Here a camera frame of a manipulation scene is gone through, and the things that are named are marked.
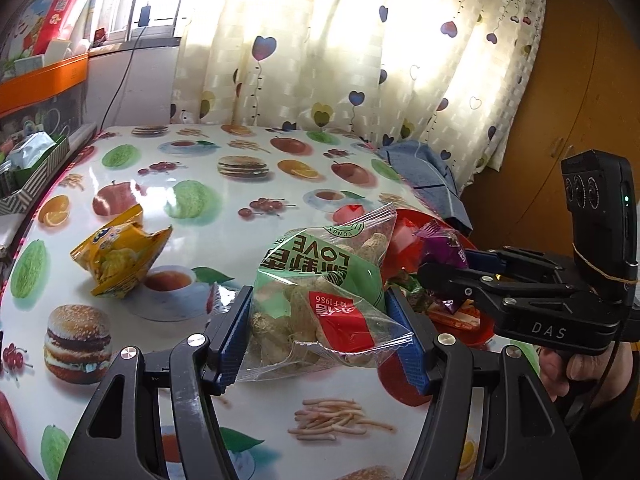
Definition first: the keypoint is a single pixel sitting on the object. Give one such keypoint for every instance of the purple snack packet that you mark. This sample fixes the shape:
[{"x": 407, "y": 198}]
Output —
[{"x": 442, "y": 247}]

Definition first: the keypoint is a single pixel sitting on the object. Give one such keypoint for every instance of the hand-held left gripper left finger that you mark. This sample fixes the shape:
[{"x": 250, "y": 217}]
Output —
[{"x": 235, "y": 330}]

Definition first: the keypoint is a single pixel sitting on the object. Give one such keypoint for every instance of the heart print curtain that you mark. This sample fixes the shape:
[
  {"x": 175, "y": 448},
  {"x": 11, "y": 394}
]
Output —
[{"x": 325, "y": 35}]

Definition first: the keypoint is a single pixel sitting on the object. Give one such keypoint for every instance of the blue cloth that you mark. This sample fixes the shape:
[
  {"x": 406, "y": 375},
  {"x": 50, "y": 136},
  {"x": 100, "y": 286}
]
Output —
[{"x": 425, "y": 170}]

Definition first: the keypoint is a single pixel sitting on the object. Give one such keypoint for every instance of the small red box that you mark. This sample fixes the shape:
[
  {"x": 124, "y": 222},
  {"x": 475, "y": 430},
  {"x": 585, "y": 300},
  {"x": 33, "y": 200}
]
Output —
[{"x": 100, "y": 35}]

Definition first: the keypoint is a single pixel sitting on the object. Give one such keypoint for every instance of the silver foil packet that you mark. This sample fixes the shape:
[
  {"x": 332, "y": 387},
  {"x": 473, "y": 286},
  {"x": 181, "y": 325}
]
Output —
[{"x": 30, "y": 152}]

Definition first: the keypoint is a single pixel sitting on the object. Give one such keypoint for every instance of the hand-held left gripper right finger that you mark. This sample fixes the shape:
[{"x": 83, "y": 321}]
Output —
[{"x": 417, "y": 362}]

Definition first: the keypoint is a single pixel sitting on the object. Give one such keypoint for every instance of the yellow chips bag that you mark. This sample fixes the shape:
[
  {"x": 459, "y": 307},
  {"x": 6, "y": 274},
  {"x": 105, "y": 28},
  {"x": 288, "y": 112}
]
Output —
[{"x": 120, "y": 255}]

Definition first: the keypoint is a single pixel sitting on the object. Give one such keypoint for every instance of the food print tablecloth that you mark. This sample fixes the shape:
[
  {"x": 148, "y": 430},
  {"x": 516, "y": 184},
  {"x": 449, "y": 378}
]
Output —
[{"x": 210, "y": 200}]

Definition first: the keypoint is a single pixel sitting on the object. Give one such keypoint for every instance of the brown wooden cabinet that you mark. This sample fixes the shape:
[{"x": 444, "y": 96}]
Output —
[{"x": 575, "y": 85}]

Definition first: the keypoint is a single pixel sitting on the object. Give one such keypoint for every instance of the red cartoon gift box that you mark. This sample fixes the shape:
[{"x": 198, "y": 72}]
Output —
[{"x": 65, "y": 0}]

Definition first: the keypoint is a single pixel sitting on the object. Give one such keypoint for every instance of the red plastic basket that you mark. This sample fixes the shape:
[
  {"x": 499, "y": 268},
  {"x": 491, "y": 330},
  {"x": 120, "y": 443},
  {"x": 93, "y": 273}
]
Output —
[{"x": 392, "y": 387}]

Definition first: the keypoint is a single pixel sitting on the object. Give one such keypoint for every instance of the dark plug charger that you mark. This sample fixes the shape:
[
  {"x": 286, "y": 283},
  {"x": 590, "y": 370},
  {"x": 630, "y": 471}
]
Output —
[{"x": 145, "y": 15}]

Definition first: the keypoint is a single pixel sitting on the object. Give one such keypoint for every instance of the striped tray box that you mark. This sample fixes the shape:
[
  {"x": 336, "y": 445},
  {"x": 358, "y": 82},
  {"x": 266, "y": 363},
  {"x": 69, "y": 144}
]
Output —
[{"x": 30, "y": 192}]

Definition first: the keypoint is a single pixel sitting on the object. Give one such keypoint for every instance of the clear container with orange lid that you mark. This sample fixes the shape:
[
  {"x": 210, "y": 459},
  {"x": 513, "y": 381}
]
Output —
[{"x": 45, "y": 77}]

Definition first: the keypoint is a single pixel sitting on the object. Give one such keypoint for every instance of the person's right hand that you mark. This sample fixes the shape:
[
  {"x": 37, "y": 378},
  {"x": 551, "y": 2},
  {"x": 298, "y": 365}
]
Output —
[{"x": 582, "y": 372}]

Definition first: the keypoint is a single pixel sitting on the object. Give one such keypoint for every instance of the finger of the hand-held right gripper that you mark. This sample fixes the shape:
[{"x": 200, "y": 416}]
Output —
[
  {"x": 520, "y": 260},
  {"x": 465, "y": 282}
]

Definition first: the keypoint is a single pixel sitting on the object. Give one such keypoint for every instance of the clear peanut bag green label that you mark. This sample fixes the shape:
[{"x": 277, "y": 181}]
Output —
[{"x": 325, "y": 280}]

